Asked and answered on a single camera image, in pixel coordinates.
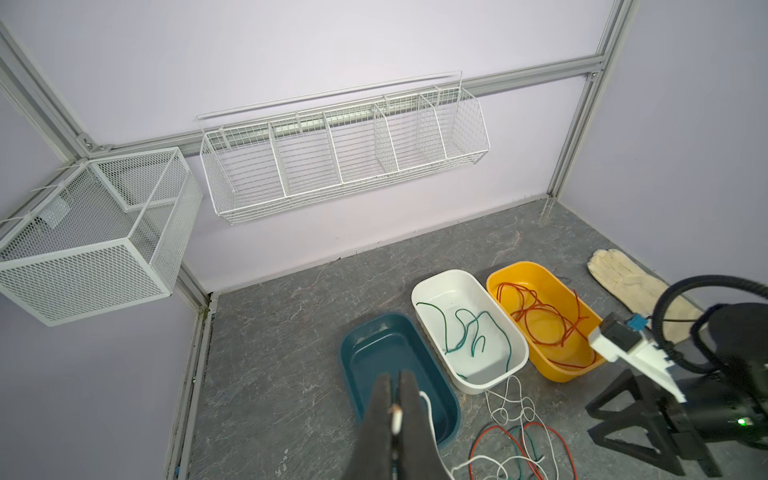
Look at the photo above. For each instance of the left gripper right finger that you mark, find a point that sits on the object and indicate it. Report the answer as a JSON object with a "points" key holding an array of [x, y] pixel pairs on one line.
{"points": [[418, 455]]}

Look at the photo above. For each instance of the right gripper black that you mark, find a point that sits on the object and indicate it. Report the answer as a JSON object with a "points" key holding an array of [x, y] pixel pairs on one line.
{"points": [[644, 421]]}

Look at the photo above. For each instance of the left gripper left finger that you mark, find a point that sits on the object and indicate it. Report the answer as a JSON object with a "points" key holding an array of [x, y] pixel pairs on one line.
{"points": [[372, 454]]}

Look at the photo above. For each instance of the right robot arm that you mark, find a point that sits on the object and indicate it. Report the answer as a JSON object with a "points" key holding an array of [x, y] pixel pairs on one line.
{"points": [[732, 338]]}

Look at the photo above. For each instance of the dark teal plastic bin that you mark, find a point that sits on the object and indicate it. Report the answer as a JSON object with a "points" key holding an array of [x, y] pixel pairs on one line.
{"points": [[391, 344]]}

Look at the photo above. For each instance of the yellow plastic bin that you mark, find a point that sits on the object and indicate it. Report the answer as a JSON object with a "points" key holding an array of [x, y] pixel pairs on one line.
{"points": [[552, 317]]}

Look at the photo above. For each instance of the beige work glove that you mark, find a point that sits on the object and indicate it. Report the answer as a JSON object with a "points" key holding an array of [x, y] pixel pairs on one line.
{"points": [[639, 291]]}

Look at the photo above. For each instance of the white plastic bin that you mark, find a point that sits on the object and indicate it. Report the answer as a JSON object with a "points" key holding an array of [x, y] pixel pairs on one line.
{"points": [[477, 343]]}

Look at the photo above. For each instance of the white mesh box basket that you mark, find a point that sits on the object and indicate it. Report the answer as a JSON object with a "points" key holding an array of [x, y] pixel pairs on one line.
{"points": [[111, 235]]}

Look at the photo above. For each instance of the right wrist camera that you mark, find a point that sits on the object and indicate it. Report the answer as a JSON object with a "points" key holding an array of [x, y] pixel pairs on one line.
{"points": [[628, 339]]}

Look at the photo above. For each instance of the white wire shelf basket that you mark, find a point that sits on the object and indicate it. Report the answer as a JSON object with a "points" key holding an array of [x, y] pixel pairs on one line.
{"points": [[265, 159]]}

